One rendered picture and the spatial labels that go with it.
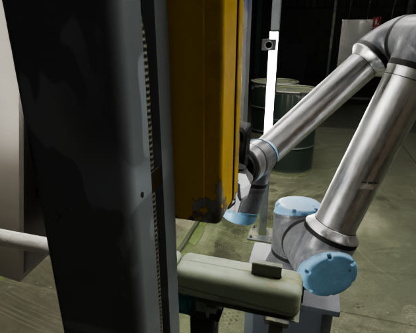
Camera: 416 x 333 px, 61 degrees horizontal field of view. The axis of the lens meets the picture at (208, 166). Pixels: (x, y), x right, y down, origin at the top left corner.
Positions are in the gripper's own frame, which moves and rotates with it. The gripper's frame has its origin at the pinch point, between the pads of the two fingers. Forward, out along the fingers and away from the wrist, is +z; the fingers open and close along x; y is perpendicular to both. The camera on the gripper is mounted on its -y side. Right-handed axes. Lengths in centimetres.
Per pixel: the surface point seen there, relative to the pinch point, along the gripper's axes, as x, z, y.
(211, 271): -10.6, 15.2, 4.3
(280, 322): -20.0, 16.0, 5.6
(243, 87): 84, -249, 6
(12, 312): 108, -53, 133
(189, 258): -7.0, 14.1, 4.9
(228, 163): -13.6, 28.7, -13.7
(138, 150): -11.5, 36.4, -15.2
